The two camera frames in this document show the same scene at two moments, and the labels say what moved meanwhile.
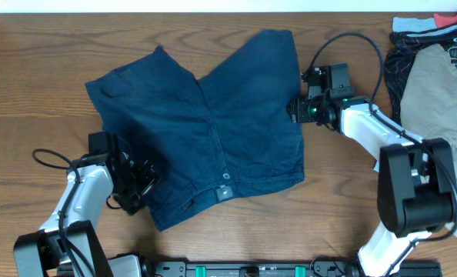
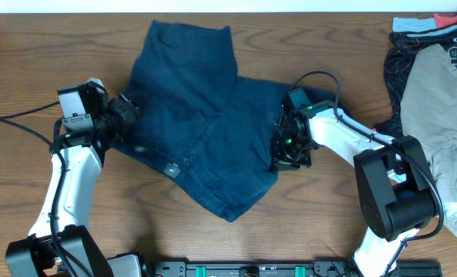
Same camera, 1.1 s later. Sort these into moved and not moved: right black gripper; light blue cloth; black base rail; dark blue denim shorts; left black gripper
Moved: right black gripper; left black gripper; dark blue denim shorts
Not moved: light blue cloth; black base rail
